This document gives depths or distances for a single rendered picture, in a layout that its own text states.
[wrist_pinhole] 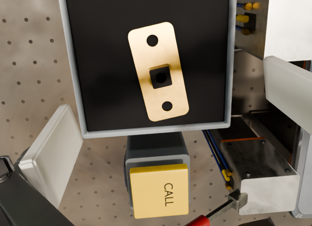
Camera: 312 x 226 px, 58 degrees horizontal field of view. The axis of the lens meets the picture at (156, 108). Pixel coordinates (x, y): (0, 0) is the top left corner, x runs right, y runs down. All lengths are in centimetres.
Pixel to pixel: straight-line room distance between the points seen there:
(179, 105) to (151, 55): 5
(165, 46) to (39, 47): 54
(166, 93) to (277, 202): 31
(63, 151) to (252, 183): 34
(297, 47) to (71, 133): 25
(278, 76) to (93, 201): 80
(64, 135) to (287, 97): 13
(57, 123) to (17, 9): 60
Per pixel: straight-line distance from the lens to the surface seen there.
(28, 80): 78
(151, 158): 31
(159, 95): 25
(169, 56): 24
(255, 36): 35
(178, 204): 32
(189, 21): 24
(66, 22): 24
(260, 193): 48
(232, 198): 45
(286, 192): 49
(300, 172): 56
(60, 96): 77
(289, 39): 33
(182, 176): 30
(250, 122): 82
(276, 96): 19
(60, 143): 16
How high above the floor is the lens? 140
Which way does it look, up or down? 68 degrees down
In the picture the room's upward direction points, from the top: 171 degrees clockwise
